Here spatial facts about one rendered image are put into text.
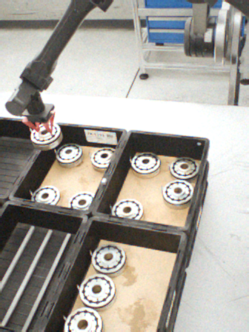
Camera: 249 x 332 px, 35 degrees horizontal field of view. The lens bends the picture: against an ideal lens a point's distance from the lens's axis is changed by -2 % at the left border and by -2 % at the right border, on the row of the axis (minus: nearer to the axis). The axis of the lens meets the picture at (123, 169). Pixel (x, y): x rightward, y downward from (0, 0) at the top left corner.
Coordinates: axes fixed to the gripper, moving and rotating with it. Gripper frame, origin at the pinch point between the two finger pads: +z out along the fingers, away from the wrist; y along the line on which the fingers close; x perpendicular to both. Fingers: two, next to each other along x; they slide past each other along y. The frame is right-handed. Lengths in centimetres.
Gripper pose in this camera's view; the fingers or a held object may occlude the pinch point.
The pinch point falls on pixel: (44, 130)
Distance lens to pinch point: 136.7
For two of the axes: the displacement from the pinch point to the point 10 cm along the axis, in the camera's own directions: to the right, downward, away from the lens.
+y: 9.4, 1.4, -3.3
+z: 1.5, 6.8, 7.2
